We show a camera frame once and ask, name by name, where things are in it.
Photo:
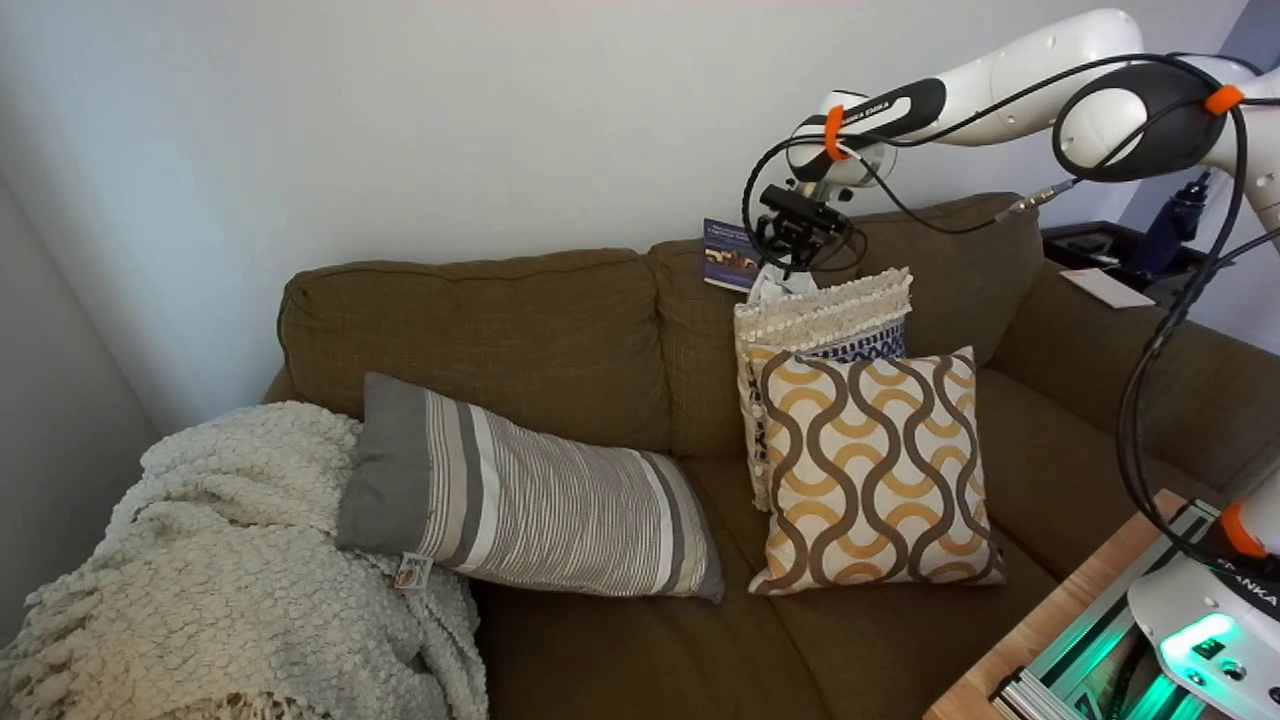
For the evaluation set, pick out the white towel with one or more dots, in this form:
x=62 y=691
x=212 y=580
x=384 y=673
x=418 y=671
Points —
x=780 y=287

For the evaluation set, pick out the yellow grey wave pillow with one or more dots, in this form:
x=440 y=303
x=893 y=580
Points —
x=872 y=466

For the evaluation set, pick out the aluminium frame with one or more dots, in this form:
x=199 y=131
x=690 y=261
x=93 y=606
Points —
x=1023 y=699

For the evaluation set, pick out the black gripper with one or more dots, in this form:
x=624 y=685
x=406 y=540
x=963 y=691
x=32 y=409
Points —
x=805 y=234

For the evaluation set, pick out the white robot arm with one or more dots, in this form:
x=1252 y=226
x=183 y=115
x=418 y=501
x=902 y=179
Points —
x=1042 y=67

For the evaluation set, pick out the brown fabric sofa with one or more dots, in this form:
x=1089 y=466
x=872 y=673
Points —
x=563 y=344

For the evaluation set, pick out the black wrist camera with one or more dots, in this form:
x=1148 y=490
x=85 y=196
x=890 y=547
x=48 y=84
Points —
x=805 y=203

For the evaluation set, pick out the beige patterned back pillow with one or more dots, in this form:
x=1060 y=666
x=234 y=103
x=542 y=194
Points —
x=825 y=320

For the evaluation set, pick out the grey striped pillow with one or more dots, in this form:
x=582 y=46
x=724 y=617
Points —
x=533 y=505

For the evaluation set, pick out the blue booklet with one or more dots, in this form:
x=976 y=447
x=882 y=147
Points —
x=731 y=252

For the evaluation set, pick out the dark side furniture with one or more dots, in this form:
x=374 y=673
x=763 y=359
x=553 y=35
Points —
x=1133 y=244

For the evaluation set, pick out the white paper sheet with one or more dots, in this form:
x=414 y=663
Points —
x=1105 y=291

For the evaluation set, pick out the wooden table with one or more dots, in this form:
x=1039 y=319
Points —
x=1053 y=626

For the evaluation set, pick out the cream knitted blanket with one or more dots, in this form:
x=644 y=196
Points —
x=224 y=575

